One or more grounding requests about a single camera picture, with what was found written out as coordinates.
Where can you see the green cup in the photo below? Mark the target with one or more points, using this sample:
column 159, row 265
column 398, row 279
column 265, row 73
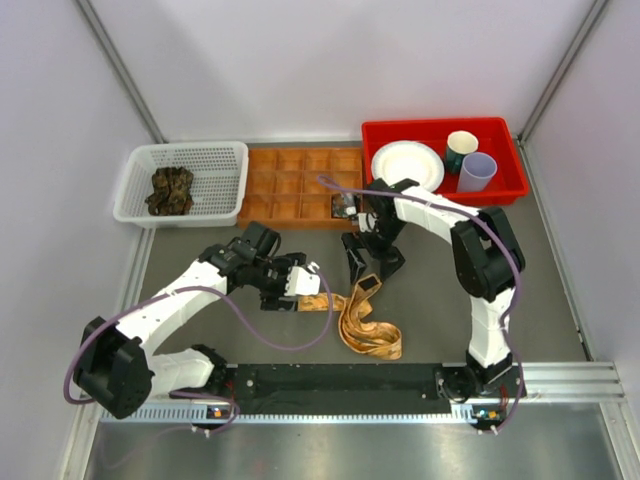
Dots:
column 459, row 144

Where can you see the lavender plastic cup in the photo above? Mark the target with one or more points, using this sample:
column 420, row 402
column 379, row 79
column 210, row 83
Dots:
column 477, row 170

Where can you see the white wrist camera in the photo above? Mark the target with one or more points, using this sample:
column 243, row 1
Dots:
column 303, row 280
column 364, row 221

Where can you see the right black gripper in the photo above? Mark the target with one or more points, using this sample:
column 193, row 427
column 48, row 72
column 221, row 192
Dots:
column 353, row 243

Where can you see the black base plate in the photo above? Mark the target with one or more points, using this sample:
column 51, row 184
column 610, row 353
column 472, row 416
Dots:
column 386, row 388

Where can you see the red plastic bin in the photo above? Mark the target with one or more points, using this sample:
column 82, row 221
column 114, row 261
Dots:
column 508, row 185

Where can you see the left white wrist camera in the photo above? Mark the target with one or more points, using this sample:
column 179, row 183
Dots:
column 303, row 280

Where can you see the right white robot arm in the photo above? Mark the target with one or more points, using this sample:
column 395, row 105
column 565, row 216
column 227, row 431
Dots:
column 487, row 258

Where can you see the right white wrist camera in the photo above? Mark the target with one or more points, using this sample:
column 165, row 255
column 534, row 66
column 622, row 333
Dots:
column 364, row 221

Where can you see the slotted cable duct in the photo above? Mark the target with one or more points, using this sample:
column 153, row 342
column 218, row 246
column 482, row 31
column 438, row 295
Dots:
column 219, row 413

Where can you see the orange compartment tray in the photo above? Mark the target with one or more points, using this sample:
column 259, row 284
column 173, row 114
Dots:
column 283, row 192

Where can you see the dark camouflage tie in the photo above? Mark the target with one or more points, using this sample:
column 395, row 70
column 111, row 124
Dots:
column 171, row 194

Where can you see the rolled dark patterned tie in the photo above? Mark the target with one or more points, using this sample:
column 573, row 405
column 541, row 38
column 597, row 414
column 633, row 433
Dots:
column 344, row 205

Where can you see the white paper plate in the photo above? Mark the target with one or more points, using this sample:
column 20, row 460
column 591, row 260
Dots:
column 400, row 160

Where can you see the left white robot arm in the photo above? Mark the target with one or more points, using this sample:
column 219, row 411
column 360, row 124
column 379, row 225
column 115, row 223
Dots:
column 119, row 365

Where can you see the orange patterned tie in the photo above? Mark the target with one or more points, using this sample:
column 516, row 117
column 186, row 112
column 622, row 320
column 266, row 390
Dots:
column 382, row 340

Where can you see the white perforated plastic basket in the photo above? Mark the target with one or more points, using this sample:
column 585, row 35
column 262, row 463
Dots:
column 193, row 184

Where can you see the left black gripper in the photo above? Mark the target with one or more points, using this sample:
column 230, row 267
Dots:
column 270, row 300

